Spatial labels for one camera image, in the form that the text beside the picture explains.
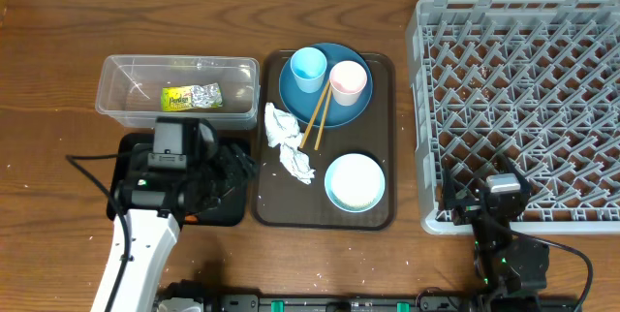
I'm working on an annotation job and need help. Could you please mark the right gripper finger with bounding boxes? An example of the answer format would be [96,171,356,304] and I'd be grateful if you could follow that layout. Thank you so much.
[442,162,457,205]
[501,155,532,191]

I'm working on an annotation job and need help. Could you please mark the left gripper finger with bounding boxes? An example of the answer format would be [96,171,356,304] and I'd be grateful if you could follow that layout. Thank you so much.
[215,142,258,186]
[193,179,242,214]

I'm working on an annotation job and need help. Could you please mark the white tissue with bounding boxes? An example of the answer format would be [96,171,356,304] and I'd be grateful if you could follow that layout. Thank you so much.
[263,102,315,185]

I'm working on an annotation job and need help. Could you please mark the foil snack wrapper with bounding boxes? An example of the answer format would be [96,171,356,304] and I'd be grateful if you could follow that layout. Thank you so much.
[161,83,223,111]

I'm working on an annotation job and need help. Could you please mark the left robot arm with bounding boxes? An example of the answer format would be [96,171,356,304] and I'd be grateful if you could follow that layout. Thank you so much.
[91,139,257,311]

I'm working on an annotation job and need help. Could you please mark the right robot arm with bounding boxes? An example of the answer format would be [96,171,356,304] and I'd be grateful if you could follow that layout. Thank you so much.
[442,156,549,312]

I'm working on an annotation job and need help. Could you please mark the grey dishwasher rack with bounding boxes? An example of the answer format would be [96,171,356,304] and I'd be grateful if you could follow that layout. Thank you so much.
[406,0,619,234]

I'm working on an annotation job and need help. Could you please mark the black tray bin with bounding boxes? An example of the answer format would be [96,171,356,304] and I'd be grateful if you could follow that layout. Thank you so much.
[110,133,247,227]

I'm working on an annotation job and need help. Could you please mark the brown serving tray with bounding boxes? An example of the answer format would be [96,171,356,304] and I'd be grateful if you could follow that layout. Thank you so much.
[251,53,396,231]

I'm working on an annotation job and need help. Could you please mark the wooden chopstick right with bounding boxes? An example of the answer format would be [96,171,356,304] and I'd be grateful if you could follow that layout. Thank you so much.
[314,82,332,150]

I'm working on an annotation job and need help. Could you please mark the wooden chopstick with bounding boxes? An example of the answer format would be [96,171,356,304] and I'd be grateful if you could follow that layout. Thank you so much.
[299,80,331,149]
[314,82,332,150]

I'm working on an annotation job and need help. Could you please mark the light blue bowl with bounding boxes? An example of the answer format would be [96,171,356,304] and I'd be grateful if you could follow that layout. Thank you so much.
[324,153,387,213]

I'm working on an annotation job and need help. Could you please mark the clear plastic bin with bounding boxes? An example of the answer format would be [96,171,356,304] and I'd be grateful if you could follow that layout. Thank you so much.
[96,55,260,130]

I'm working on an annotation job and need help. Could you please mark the wooden chopstick left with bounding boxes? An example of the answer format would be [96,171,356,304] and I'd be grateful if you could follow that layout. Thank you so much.
[299,80,331,149]

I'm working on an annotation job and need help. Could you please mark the light blue cup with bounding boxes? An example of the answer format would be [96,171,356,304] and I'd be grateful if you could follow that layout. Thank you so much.
[290,47,327,93]

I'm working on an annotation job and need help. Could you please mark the pink cup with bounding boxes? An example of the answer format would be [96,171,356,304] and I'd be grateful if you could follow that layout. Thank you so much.
[329,60,368,107]

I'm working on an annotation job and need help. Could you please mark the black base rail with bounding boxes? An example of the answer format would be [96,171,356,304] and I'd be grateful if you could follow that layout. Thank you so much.
[154,280,580,312]

